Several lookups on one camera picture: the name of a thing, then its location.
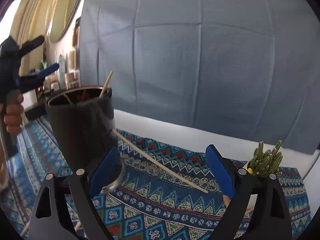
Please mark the oval wall mirror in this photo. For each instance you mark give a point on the oval wall mirror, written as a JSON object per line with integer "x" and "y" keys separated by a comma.
{"x": 65, "y": 10}

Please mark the green tube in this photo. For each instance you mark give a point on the green tube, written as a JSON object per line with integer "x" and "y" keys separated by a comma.
{"x": 43, "y": 65}

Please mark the person's left forearm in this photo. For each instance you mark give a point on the person's left forearm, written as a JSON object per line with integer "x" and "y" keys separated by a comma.
{"x": 2, "y": 172}

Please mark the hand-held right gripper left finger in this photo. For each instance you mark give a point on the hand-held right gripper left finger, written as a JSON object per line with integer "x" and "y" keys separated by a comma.
{"x": 103, "y": 172}

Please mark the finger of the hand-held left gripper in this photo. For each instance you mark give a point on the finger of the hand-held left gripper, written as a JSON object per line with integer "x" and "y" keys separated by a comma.
{"x": 31, "y": 44}
{"x": 47, "y": 70}

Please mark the wooden coaster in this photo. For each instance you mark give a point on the wooden coaster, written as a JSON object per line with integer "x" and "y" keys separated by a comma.
{"x": 226, "y": 201}

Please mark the cactus in white pot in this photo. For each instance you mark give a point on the cactus in white pot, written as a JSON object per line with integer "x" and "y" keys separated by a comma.
{"x": 266, "y": 160}

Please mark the black cylindrical utensil holder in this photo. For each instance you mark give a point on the black cylindrical utensil holder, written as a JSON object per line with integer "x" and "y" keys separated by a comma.
{"x": 80, "y": 130}

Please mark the cream curtain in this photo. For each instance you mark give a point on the cream curtain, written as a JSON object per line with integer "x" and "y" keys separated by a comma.
{"x": 32, "y": 17}

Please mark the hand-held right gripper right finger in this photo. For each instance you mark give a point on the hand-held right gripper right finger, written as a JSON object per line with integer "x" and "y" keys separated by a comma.
{"x": 220, "y": 172}

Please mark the grey-blue fabric sheet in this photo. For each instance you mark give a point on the grey-blue fabric sheet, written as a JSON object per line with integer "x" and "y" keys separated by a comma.
{"x": 200, "y": 67}

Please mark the blue patterned cloth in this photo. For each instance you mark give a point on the blue patterned cloth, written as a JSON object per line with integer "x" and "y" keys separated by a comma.
{"x": 155, "y": 205}

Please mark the person's left hand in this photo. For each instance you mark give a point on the person's left hand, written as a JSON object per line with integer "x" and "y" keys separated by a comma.
{"x": 13, "y": 116}

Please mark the pale wooden chopstick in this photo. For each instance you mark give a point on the pale wooden chopstick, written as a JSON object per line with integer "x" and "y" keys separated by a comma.
{"x": 68, "y": 98}
{"x": 160, "y": 164}
{"x": 106, "y": 84}
{"x": 78, "y": 226}
{"x": 25, "y": 229}

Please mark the white spray bottle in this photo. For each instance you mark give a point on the white spray bottle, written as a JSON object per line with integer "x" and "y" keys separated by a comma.
{"x": 62, "y": 67}

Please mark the pink jar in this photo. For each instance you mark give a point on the pink jar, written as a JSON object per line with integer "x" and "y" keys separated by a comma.
{"x": 72, "y": 78}

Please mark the hanging wooden hairbrush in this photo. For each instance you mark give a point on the hanging wooden hairbrush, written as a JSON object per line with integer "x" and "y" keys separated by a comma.
{"x": 75, "y": 37}

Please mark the black shelf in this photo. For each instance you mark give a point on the black shelf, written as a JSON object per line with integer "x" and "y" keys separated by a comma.
{"x": 33, "y": 111}

